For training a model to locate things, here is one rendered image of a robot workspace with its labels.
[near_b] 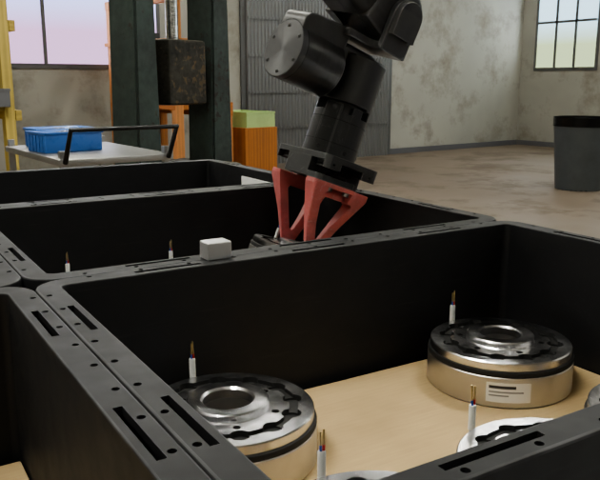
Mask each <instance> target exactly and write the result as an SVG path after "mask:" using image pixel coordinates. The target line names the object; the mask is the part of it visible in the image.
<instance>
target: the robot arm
mask: <svg viewBox="0 0 600 480"><path fill-rule="evenodd" d="M323 1H324V3H325V4H326V5H327V7H326V11H327V13H328V14H329V15H330V17H331V18H332V19H333V20H334V21H332V20H330V19H329V18H326V17H324V16H322V15H320V14H319V13H318V12H316V13H314V12H308V11H302V10H288V11H287V12H286V13H285V15H284V18H283V20H282V23H281V24H280V25H279V26H278V27H277V28H276V29H275V30H274V31H273V33H272V34H271V36H270V38H269V40H268V43H267V45H266V48H265V52H264V67H265V70H266V72H267V73H268V74H269V75H270V76H273V77H275V78H277V79H279V80H281V81H283V82H286V83H288V84H290V85H292V86H294V87H296V88H298V89H300V90H303V91H305V92H307V93H309V94H311V95H314V96H319V98H318V101H317V104H316V107H315V110H314V113H313V116H312V118H311V121H310V126H309V129H308V132H307V135H306V138H305V140H304V143H303V147H302V148H300V147H296V146H292V145H288V144H283V143H281V144H280V147H279V150H278V152H277V155H279V156H282V157H285V158H288V159H287V162H286V165H285V167H284V169H286V170H289V171H286V170H282V169H279V168H276V167H273V169H272V172H271V174H272V180H273V185H274V191H275V197H276V203H277V208H278V218H279V229H280V237H286V238H289V239H293V240H295V239H296V237H297V236H298V235H299V233H300V232H301V231H302V229H304V241H309V240H316V239H324V238H331V237H332V236H333V235H334V233H335V232H336V231H337V230H338V229H339V228H340V227H341V226H342V225H344V224H345V223H346V222H347V221H348V220H349V219H350V218H351V217H352V216H353V215H354V214H355V213H356V212H357V211H359V210H360V209H361V208H362V207H363V206H364V205H365V204H366V202H367V199H368V197H367V196H364V195H362V194H359V193H357V192H356V190H357V187H358V184H359V181H360V180H361V181H364V182H367V183H369V184H372V185H373V183H374V180H375V177H376V174H377V171H374V170H370V169H367V168H365V167H362V166H360V165H357V164H354V162H355V160H356V156H357V154H358V151H359V149H360V146H361V143H362V140H363V137H364V134H365V131H366V128H367V125H368V122H369V120H370V115H371V112H372V109H373V106H374V103H375V100H376V97H377V94H378V91H379V89H380V86H381V83H382V80H383V77H384V74H385V71H386V69H385V66H384V65H382V64H380V63H378V62H376V61H375V58H373V57H372V56H370V55H375V56H380V57H384V58H389V59H393V60H397V61H404V59H405V56H406V54H407V51H408V49H409V46H410V45H411V46H413V44H414V41H415V39H416V36H417V34H418V31H419V30H420V27H421V24H422V20H423V12H422V5H421V1H420V0H323ZM369 54H370V55H369ZM289 186H293V187H296V188H298V189H300V190H304V191H305V203H304V206H303V208H302V209H301V211H300V213H299V215H298V217H297V218H296V220H295V221H294V223H293V225H292V226H291V228H290V222H289V190H288V188H289ZM325 197H328V198H330V199H333V200H336V201H339V202H341V203H342V206H341V208H340V209H339V210H338V212H336V213H335V214H334V216H333V217H332V218H331V220H330V221H329V222H328V224H327V225H326V226H325V227H324V229H323V230H322V231H321V233H320V234H319V235H318V236H317V238H316V239H315V228H316V221H317V216H318V211H319V208H320V204H321V202H322V201H323V200H324V198H325Z"/></svg>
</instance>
